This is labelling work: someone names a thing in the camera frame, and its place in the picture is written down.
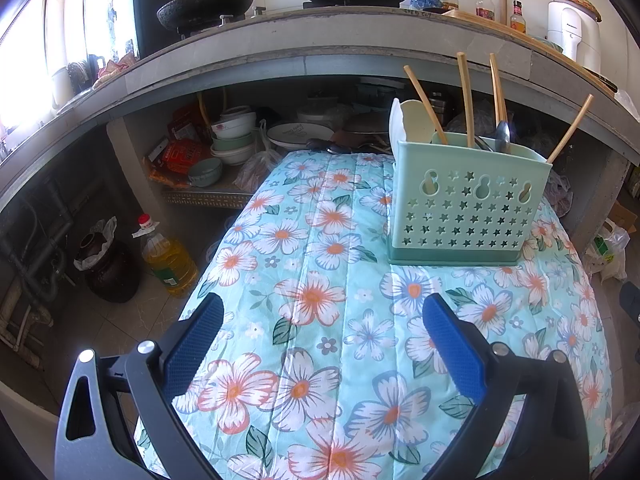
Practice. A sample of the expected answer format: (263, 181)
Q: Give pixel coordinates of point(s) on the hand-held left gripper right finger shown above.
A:
(452, 345)

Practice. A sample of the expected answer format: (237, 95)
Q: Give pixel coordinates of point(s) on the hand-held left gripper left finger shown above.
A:
(192, 345)

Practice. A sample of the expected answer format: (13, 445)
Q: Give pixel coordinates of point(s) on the green plastic utensil basket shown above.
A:
(465, 240)

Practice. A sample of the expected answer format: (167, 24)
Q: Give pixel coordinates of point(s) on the metal spoon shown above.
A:
(482, 143)
(502, 135)

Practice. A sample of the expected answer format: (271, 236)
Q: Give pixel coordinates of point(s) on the yellow cooking oil bottle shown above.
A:
(170, 265)

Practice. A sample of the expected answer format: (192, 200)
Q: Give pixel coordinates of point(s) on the dark ceramic jar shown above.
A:
(112, 280)

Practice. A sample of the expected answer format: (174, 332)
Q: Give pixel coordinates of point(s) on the floral quilted blanket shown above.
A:
(310, 240)

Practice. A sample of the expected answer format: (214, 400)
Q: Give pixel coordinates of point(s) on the pale green bowl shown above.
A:
(205, 172)

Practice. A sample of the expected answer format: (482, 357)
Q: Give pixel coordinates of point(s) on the plastic bag with packages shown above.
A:
(607, 255)

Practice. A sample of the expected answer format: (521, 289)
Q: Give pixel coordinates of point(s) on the dark blue slipper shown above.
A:
(631, 301)

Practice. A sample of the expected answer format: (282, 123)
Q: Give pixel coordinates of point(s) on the purple tinted plastic bag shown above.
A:
(557, 192)

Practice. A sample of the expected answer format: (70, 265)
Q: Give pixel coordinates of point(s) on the clear plastic bag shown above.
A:
(257, 170)

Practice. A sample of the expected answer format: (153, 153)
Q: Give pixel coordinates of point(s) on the red snack packet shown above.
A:
(182, 152)

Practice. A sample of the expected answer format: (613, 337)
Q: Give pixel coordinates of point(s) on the grey drain pipe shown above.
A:
(30, 240)

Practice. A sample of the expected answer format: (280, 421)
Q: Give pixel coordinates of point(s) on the cardboard box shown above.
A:
(621, 216)

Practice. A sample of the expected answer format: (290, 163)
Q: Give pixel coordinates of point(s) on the white floral bowl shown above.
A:
(232, 127)

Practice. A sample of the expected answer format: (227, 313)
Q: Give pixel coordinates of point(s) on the white plate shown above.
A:
(300, 135)

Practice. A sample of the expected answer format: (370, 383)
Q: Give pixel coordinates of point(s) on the brown pan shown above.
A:
(367, 122)

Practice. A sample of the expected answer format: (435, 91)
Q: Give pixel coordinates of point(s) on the red white cloth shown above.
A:
(114, 66)

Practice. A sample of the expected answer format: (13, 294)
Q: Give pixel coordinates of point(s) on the grey concrete counter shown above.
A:
(250, 60)

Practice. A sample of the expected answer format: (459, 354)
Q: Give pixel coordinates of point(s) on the light green dish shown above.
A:
(545, 44)

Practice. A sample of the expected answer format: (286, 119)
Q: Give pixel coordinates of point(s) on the white kitchen appliance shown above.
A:
(572, 40)

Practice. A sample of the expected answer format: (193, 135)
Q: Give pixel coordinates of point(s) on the gas stove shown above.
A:
(240, 20)

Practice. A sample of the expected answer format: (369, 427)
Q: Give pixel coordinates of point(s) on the wooden cutting board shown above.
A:
(467, 15)

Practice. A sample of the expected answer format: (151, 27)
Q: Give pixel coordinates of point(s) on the orange label sauce bottle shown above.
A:
(517, 20)

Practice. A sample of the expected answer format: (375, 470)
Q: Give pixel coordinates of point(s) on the wooden rolling pin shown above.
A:
(502, 7)

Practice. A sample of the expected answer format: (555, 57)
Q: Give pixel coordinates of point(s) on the red label glass bottle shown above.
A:
(485, 5)

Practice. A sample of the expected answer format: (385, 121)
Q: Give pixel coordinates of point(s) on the blue white packet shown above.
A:
(425, 1)

